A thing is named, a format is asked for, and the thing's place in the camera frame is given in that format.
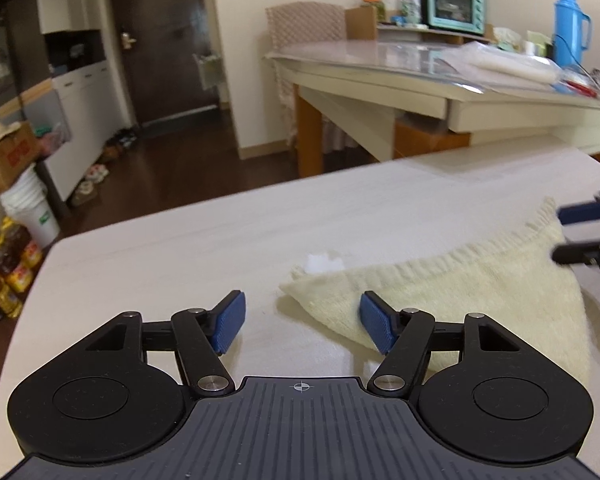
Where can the grey chest with wooden edge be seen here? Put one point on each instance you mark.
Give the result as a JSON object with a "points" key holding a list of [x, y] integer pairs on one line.
{"points": [[35, 110]]}

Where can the blue thermos jug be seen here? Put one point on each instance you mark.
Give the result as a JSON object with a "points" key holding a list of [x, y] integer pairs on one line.
{"points": [[570, 25]]}

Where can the white hanging wall bag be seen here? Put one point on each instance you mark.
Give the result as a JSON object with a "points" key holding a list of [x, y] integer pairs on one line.
{"points": [[209, 72]]}

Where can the cardboard box with red print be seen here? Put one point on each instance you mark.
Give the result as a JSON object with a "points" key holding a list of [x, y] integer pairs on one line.
{"points": [[7, 160]]}

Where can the plain cardboard box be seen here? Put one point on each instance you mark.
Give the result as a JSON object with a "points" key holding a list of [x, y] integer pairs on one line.
{"points": [[361, 24]]}

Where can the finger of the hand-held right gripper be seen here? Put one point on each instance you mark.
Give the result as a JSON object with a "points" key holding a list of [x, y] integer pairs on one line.
{"points": [[580, 252], [582, 212]]}

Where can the stack of white buckets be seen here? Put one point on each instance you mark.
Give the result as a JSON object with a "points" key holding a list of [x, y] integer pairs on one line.
{"points": [[30, 205]]}

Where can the row of shoes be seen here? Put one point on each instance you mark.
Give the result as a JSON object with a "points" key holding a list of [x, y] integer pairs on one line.
{"points": [[102, 165]]}

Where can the pile of pink green cloth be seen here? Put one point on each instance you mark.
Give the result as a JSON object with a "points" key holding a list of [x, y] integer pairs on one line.
{"points": [[52, 137]]}

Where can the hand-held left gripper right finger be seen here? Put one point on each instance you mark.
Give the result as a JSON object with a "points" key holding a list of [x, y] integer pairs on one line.
{"points": [[377, 322]]}

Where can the colourful snack packet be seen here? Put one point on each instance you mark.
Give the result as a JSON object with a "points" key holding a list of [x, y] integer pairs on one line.
{"points": [[412, 7]]}

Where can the group of cooking oil bottles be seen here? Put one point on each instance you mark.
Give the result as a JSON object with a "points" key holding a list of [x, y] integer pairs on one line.
{"points": [[7, 265]]}

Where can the cream dining table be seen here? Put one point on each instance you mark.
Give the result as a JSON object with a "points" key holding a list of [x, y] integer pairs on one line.
{"points": [[380, 85]]}

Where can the cream fluffy towel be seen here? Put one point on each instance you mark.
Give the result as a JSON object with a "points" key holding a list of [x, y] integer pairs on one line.
{"points": [[480, 290]]}

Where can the wooden riser shelf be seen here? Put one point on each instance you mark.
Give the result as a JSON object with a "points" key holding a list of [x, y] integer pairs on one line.
{"points": [[440, 34]]}

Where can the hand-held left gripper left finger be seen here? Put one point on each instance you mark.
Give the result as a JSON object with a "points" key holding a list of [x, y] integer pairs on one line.
{"points": [[230, 322]]}

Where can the dark brown door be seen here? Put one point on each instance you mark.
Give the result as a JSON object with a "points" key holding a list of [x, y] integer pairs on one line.
{"points": [[160, 45]]}

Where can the white and dark wall cabinet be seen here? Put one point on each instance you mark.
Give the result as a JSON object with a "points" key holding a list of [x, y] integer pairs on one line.
{"points": [[65, 20]]}

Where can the teal toaster oven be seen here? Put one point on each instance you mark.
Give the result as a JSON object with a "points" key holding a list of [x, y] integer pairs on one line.
{"points": [[457, 7]]}

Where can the glass jar with orange lid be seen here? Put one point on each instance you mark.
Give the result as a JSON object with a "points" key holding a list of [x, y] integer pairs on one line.
{"points": [[373, 6]]}

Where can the clear plastic bags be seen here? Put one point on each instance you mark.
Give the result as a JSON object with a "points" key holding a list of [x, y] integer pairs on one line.
{"points": [[500, 65]]}

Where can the chair with lace cover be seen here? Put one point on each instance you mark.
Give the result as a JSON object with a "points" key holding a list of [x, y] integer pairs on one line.
{"points": [[305, 22]]}

